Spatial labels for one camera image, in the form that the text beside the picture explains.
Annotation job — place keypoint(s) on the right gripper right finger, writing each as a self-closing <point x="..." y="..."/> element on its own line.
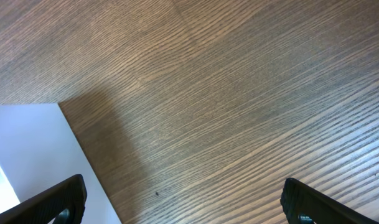
<point x="303" y="204"/>

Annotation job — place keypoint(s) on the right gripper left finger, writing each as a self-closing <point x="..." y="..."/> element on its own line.
<point x="62" y="203"/>

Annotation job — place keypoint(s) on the white box pink inside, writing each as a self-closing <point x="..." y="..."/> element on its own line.
<point x="37" y="151"/>

